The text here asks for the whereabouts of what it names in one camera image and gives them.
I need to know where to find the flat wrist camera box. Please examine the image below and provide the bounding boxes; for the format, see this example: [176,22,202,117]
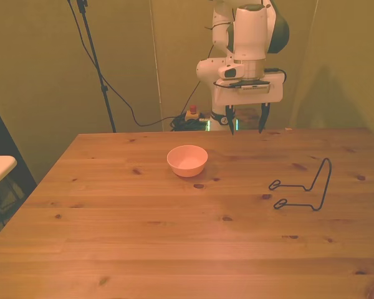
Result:
[229,79,272,93]

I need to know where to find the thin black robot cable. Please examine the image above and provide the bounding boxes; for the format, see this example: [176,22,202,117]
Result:
[186,44,215,115]

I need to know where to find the pink plastic bowl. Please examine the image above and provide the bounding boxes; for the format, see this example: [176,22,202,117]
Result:
[166,145,209,178]

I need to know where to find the black cable bundle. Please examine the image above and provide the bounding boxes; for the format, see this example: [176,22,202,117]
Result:
[169,115,209,132]

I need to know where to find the red emergency stop button box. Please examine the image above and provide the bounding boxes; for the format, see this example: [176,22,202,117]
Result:
[185,105,201,122]

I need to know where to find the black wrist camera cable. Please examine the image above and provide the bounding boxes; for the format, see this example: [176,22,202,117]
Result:
[213,67,287,90]

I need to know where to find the long black hanging cable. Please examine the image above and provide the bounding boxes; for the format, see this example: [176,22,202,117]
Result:
[66,0,188,128]

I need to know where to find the black camera stand pole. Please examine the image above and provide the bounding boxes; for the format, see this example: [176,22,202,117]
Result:
[75,0,117,133]

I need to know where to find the black wire bowl stand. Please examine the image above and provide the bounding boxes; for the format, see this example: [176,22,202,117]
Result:
[268,157,333,212]

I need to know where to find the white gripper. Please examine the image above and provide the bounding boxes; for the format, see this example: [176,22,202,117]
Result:
[213,72,284,136]

